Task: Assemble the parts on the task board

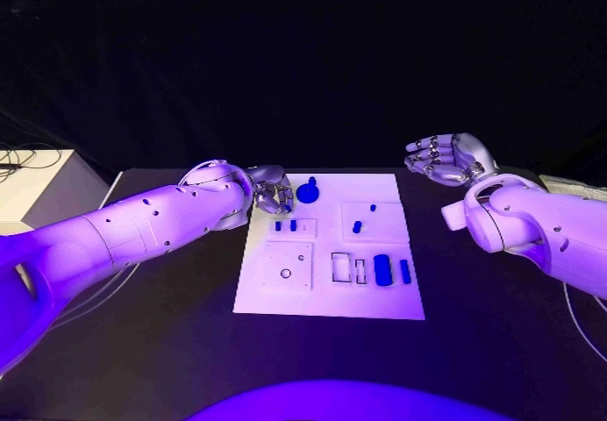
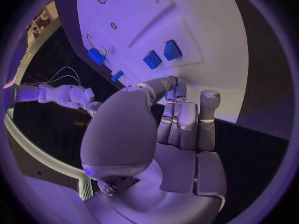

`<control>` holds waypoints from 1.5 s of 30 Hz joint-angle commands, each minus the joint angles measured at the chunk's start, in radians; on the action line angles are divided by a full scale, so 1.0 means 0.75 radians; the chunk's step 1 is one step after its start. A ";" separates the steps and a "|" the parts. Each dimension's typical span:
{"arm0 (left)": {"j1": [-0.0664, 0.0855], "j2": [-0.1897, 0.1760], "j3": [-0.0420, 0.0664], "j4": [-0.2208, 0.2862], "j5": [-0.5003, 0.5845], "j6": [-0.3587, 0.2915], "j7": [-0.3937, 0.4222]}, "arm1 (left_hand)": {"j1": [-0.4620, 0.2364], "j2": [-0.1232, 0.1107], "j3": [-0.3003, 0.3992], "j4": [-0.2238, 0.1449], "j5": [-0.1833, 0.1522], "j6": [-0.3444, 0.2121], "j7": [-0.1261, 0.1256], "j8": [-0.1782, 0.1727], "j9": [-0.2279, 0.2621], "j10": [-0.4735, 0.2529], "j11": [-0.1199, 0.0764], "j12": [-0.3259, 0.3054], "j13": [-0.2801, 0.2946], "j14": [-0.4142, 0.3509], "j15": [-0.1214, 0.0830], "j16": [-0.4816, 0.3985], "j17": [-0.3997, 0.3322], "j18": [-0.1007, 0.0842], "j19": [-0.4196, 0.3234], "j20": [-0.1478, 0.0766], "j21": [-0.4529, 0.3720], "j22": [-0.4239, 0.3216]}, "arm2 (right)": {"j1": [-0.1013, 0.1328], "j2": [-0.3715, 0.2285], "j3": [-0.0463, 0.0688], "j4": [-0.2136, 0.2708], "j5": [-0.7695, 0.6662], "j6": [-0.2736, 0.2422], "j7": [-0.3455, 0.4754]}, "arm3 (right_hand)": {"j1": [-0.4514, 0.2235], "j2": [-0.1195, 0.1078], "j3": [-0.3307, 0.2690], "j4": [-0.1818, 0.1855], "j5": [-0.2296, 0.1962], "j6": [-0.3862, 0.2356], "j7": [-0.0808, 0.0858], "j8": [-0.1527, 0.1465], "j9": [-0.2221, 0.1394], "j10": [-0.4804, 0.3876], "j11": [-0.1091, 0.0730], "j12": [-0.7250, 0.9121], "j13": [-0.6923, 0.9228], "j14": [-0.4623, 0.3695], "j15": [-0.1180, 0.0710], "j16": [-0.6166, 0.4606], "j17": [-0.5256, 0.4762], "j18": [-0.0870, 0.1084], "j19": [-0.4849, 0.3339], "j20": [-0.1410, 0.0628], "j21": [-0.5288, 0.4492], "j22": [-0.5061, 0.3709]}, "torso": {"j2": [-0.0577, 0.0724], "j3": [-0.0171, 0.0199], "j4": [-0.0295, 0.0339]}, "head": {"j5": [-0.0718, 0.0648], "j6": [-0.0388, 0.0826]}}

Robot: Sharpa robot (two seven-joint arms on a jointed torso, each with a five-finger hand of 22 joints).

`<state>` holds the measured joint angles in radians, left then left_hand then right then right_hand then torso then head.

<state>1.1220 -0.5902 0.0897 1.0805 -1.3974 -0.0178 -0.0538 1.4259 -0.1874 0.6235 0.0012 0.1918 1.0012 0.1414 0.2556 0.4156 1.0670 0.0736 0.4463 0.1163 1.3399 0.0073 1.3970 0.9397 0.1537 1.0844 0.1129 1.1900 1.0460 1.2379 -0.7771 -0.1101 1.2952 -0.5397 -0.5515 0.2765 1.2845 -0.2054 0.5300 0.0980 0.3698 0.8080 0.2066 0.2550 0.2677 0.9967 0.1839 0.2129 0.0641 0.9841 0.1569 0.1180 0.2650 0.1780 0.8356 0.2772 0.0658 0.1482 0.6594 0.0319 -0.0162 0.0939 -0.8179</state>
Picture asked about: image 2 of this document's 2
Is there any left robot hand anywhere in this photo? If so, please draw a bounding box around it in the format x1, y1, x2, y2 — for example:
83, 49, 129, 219
80, 75, 228, 224

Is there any white cable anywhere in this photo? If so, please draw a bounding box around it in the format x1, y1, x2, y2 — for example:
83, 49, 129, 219
49, 66, 82, 85
51, 75, 82, 85

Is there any white task board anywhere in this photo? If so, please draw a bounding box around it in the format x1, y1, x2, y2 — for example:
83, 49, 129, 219
54, 0, 250, 124

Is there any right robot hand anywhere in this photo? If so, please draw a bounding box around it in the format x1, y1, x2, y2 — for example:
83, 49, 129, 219
80, 101, 104, 116

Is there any blue block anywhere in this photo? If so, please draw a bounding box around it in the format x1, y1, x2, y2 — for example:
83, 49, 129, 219
86, 47, 109, 66
142, 50, 163, 70
162, 39, 183, 61

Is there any small blue plug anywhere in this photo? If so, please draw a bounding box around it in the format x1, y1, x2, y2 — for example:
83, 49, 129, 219
111, 70, 126, 83

